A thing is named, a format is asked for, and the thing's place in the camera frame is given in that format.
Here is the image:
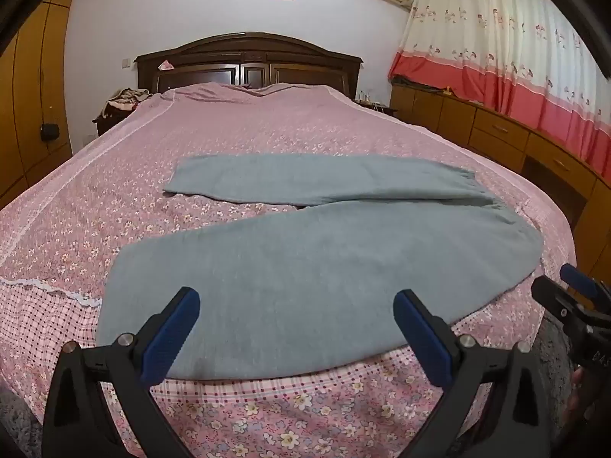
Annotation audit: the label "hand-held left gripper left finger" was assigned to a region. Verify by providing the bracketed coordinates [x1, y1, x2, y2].
[45, 287, 201, 458]

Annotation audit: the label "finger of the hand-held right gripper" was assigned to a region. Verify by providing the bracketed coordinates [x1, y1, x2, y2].
[559, 263, 611, 302]
[531, 274, 580, 327]

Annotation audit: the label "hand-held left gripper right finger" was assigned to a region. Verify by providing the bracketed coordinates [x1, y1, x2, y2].
[392, 289, 550, 458]

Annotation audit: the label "grey pants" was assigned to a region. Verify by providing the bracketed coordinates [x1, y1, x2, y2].
[95, 153, 545, 382]

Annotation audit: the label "person's right hand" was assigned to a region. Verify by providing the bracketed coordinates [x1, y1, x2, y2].
[563, 365, 595, 425]

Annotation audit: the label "bed with pink floral bedspread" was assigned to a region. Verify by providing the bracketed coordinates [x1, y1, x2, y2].
[0, 81, 578, 458]

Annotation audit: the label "long wooden drawer cabinet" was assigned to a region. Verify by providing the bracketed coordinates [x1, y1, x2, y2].
[389, 83, 611, 268]

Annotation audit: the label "dark wooden nightstand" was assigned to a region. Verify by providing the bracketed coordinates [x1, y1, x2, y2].
[92, 100, 144, 137]

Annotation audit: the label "cluttered bedside table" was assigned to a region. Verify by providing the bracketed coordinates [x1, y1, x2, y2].
[354, 90, 398, 116]

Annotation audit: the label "cream and red printed curtain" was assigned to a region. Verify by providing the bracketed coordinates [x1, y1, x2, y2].
[388, 0, 611, 168]

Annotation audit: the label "wooden wardrobe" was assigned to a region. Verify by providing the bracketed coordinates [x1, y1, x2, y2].
[0, 0, 82, 211]

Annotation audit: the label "dark wooden headboard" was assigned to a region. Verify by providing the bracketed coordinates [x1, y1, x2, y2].
[134, 32, 364, 101]

